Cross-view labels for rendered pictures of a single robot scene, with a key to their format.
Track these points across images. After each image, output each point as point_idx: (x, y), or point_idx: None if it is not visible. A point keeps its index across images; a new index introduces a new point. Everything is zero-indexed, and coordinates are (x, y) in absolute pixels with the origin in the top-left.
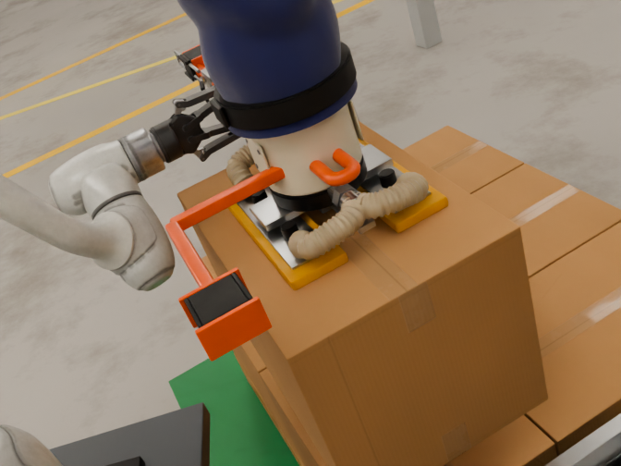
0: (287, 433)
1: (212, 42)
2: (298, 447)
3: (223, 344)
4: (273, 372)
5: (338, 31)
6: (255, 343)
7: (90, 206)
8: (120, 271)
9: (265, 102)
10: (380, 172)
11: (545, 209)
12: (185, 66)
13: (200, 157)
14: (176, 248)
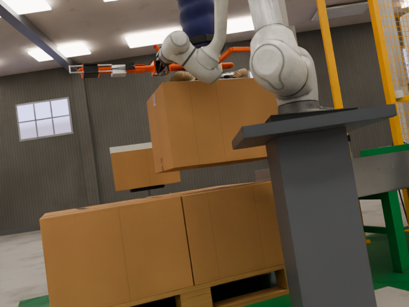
0: (185, 253)
1: (212, 17)
2: (209, 231)
3: None
4: (229, 139)
5: None
6: (206, 144)
7: (192, 45)
8: (217, 64)
9: None
10: None
11: (146, 197)
12: (86, 69)
13: (167, 70)
14: (246, 47)
